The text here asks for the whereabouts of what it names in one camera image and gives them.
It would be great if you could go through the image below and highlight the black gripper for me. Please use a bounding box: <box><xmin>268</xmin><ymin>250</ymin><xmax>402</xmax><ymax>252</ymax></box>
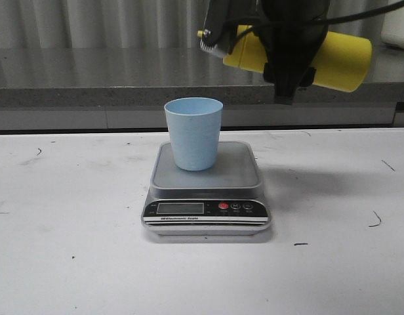
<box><xmin>199</xmin><ymin>0</ymin><xmax>330</xmax><ymax>105</ymax></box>

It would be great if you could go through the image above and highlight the yellow squeeze bottle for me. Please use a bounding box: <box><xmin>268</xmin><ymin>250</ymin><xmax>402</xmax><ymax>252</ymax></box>
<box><xmin>197</xmin><ymin>24</ymin><xmax>374</xmax><ymax>93</ymax></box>

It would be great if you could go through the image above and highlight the light blue plastic cup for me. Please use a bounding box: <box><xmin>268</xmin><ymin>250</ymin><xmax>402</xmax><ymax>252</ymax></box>
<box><xmin>164</xmin><ymin>97</ymin><xmax>223</xmax><ymax>171</ymax></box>

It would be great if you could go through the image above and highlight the silver digital kitchen scale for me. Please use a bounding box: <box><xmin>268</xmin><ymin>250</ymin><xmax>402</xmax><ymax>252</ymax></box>
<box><xmin>141</xmin><ymin>141</ymin><xmax>272</xmax><ymax>237</ymax></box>

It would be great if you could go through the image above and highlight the white container in background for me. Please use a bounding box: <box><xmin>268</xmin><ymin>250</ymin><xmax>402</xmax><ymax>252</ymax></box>
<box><xmin>380</xmin><ymin>7</ymin><xmax>404</xmax><ymax>49</ymax></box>

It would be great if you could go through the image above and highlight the grey stone counter shelf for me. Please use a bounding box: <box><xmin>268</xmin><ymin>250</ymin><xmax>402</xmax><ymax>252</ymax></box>
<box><xmin>0</xmin><ymin>47</ymin><xmax>404</xmax><ymax>133</ymax></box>

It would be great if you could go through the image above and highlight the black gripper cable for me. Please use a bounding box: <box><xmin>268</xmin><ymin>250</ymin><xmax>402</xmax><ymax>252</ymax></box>
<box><xmin>231</xmin><ymin>0</ymin><xmax>404</xmax><ymax>55</ymax></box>

